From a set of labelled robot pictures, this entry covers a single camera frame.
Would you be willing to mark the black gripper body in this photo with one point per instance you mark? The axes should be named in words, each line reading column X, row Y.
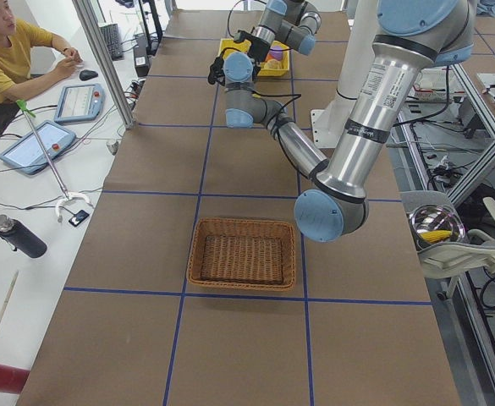
column 216, row 71

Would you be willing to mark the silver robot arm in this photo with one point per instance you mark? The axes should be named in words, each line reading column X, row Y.
column 293, row 23
column 410, row 36

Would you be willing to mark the yellow woven plastic basket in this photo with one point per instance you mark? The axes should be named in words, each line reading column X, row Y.
column 228, row 45

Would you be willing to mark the brown wicker basket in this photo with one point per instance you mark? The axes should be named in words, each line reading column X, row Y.
column 249, row 254

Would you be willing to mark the bread roll toy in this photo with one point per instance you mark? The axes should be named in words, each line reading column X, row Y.
column 273, row 64

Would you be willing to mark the purple cup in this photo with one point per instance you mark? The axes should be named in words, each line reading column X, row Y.
column 276, row 53

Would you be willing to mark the black keyboard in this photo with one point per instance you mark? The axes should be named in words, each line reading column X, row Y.
column 112, row 40

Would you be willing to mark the black computer mouse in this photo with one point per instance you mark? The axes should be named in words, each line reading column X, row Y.
column 86, row 74

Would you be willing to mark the teach pendant with red button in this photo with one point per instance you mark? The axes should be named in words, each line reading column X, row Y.
column 79, row 103

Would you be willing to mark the reacher grabber tool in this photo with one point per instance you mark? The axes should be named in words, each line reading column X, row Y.
column 67, row 195

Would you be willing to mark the small black phone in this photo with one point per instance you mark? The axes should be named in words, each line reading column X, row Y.
column 79, row 217

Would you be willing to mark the blue teach pendant tablet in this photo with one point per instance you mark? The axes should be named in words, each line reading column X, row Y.
column 26, row 154

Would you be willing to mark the person in yellow shirt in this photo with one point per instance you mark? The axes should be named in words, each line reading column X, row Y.
column 17, row 38

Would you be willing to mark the black water bottle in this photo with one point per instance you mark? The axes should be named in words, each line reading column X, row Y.
column 21, row 238

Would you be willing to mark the steel bowl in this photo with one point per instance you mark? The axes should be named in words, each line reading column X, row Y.
column 433, row 217

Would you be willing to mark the yellow corn cob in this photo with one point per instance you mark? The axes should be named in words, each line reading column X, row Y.
column 436, row 236

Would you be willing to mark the wooden stick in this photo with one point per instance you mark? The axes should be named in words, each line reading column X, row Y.
column 8, row 295

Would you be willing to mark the aluminium frame post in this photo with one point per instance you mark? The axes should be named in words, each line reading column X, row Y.
column 90, row 26

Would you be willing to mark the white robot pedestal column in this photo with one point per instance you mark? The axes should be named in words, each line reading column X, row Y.
column 327, row 125

